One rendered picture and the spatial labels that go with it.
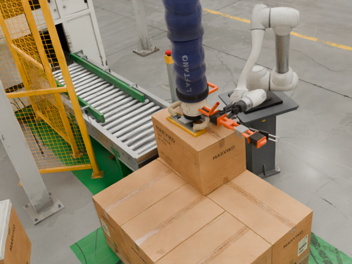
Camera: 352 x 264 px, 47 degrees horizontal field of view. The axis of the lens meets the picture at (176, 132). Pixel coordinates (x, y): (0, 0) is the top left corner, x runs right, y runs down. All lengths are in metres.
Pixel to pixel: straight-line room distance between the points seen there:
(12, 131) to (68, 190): 0.93
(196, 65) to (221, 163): 0.71
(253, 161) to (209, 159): 1.00
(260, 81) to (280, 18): 0.62
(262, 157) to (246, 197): 0.90
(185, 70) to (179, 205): 0.92
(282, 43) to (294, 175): 1.34
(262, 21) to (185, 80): 0.68
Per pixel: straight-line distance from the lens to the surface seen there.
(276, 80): 3.27
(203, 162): 2.70
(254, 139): 2.43
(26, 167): 3.64
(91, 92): 4.42
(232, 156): 2.86
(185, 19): 2.46
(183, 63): 2.58
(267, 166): 3.79
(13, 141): 3.49
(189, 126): 2.80
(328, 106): 4.82
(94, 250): 3.46
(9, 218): 2.50
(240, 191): 2.90
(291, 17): 2.89
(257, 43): 2.89
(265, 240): 2.61
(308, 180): 3.81
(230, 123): 2.59
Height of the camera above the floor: 2.56
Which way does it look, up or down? 35 degrees down
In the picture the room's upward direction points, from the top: 9 degrees counter-clockwise
